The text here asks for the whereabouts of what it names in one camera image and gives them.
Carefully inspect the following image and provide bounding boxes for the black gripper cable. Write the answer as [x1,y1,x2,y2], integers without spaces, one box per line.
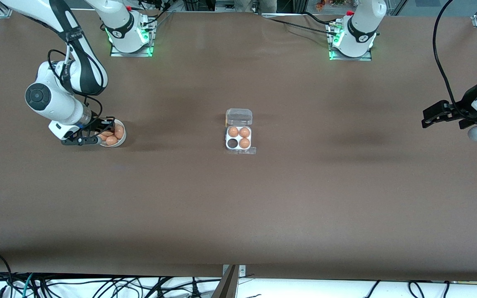
[433,0,460,114]
[47,31,104,121]

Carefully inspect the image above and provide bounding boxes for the orange items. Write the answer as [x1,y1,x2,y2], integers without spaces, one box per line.
[314,0,349,11]

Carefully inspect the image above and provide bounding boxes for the dark metal pole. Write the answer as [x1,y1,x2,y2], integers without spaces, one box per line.
[212,265,239,298]

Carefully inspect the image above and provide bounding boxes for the teal cable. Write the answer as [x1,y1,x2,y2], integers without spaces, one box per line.
[21,273,34,298]

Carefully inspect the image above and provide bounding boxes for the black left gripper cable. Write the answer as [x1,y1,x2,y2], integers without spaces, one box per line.
[433,0,460,114]

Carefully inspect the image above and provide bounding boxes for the clear plastic four-egg box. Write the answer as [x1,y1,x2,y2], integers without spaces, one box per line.
[225,108,254,153]

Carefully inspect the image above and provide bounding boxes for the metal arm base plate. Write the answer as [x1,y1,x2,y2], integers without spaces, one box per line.
[110,19,156,57]
[329,23,373,61]

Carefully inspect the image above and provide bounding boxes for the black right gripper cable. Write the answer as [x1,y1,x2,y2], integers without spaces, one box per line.
[47,31,104,121]

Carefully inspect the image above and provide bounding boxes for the silver metal bracket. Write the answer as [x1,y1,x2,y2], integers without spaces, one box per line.
[222,265,246,277]

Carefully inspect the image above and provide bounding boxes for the white round bowl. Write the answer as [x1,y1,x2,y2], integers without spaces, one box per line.
[98,119,127,148]

